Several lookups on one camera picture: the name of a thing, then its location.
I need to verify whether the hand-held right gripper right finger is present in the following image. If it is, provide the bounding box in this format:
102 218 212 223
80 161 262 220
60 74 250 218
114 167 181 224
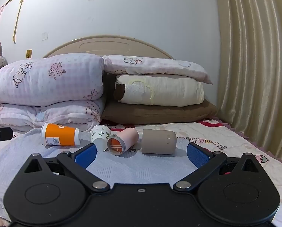
173 142 262 190

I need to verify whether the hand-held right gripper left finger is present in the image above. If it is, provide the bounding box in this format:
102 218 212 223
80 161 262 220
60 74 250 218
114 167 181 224
23 144 111 190

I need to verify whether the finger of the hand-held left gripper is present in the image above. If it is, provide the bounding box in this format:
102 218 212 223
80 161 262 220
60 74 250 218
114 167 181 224
0 127 13 148

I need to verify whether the white floral paper cup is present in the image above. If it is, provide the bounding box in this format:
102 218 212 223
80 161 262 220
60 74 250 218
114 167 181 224
90 124 111 152

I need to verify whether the orange paper cup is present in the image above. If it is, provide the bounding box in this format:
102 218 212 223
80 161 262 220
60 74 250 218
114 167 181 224
41 122 81 146

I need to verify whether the beige cup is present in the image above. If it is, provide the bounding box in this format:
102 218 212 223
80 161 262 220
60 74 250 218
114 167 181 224
141 129 177 154

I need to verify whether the pink cup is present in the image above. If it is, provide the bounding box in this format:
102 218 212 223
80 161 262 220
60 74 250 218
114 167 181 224
107 127 140 156

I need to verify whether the printed bed sheet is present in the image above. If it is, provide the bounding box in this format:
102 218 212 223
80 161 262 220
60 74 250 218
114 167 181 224
0 119 282 227

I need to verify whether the pink striped folded quilt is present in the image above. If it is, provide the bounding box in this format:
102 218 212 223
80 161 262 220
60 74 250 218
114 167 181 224
0 98 105 133

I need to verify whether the white quilted mat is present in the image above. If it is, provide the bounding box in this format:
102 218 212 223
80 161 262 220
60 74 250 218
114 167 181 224
0 128 199 221

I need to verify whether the brown pillow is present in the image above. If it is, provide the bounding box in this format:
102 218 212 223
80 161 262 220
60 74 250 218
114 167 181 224
101 99 217 125

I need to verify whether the cream pillow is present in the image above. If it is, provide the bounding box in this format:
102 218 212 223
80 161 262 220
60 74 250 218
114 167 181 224
114 74 205 107

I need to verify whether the pink checked folded quilt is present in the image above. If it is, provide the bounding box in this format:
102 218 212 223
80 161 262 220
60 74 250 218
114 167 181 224
0 53 105 107

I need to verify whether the pink floral pillow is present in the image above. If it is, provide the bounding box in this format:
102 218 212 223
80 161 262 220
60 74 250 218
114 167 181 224
102 55 213 85

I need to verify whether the beige curtain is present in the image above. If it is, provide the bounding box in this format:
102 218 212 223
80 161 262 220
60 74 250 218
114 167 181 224
214 0 282 163

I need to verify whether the beige bed headboard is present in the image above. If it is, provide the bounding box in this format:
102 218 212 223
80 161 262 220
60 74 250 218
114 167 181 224
44 35 175 59

